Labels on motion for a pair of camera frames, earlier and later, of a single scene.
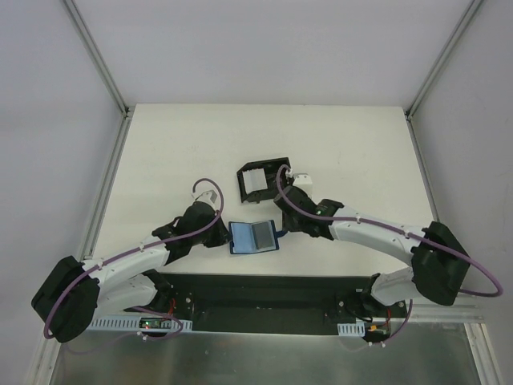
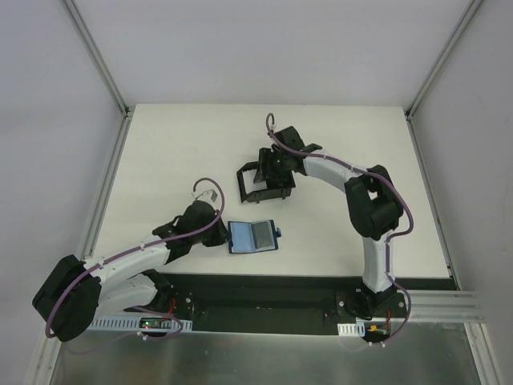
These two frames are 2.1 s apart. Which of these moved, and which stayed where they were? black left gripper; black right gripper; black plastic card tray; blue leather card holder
Moved: black right gripper
Stayed: blue leather card holder; black left gripper; black plastic card tray
